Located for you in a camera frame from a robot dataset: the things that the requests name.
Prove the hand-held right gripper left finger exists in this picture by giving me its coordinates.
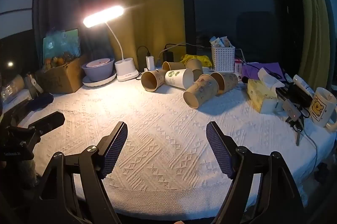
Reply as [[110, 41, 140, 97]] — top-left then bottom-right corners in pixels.
[[32, 121, 128, 224]]

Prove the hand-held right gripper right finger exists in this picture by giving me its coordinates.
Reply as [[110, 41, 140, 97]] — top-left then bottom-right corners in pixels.
[[206, 121, 311, 224]]

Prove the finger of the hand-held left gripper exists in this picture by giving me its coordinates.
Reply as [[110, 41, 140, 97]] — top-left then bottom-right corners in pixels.
[[28, 93, 54, 110], [28, 111, 66, 136]]

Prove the brown paper cup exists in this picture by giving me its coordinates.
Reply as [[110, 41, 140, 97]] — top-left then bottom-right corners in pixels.
[[211, 72, 239, 96], [141, 69, 167, 93], [162, 61, 186, 72], [183, 74, 219, 109], [185, 58, 204, 82]]

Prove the white paper cup green print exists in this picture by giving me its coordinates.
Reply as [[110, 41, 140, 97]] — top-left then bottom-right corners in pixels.
[[165, 68, 194, 90]]

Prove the cardboard box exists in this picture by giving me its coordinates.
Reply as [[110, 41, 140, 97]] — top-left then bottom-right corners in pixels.
[[35, 54, 87, 94]]

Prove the white textured tablecloth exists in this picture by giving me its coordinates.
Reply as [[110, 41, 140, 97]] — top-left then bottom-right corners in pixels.
[[18, 66, 337, 220]]

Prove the plastic bag of fruit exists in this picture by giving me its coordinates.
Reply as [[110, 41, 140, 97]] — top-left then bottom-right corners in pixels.
[[42, 28, 82, 68]]

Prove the purple bowl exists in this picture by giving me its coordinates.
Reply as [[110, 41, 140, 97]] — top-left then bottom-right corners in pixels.
[[82, 57, 115, 82]]

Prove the pale round plate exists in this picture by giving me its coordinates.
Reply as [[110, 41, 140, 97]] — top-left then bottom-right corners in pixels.
[[82, 71, 117, 87]]

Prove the yellow tissue box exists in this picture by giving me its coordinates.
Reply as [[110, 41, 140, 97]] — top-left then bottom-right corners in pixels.
[[247, 68, 285, 114]]

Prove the pink bowl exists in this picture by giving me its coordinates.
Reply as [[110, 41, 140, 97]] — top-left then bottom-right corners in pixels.
[[86, 58, 111, 68]]

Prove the white desk lamp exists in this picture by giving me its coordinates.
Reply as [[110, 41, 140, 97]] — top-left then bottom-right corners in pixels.
[[83, 5, 140, 82]]

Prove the bunch of keys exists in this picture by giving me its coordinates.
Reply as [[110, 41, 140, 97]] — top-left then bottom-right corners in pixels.
[[286, 115, 306, 147]]

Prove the small red white box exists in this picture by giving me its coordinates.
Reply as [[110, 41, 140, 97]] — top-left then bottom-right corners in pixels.
[[234, 58, 245, 78]]

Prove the purple cloth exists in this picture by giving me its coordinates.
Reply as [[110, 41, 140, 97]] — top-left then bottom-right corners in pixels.
[[241, 62, 286, 81]]

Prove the white plastic basket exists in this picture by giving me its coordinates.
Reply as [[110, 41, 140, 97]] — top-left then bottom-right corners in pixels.
[[211, 45, 235, 73]]

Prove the yellow cloth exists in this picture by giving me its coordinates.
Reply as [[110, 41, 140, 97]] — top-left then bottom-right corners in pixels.
[[182, 54, 212, 67]]

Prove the black case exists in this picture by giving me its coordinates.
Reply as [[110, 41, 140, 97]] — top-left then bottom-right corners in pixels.
[[276, 83, 314, 109]]

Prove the white tube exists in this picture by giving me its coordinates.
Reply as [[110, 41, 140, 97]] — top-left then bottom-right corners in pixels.
[[293, 74, 315, 98]]

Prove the white mug bear print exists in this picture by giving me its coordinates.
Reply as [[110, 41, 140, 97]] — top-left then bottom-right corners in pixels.
[[308, 87, 337, 130]]

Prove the bundle of small packets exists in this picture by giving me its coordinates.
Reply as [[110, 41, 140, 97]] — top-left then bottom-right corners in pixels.
[[210, 36, 232, 48]]

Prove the yellow curtain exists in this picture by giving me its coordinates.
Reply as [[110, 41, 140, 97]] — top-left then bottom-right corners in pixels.
[[92, 0, 186, 67], [288, 0, 333, 93]]

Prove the black cable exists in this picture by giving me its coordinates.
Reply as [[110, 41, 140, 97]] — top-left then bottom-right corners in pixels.
[[136, 46, 152, 80]]

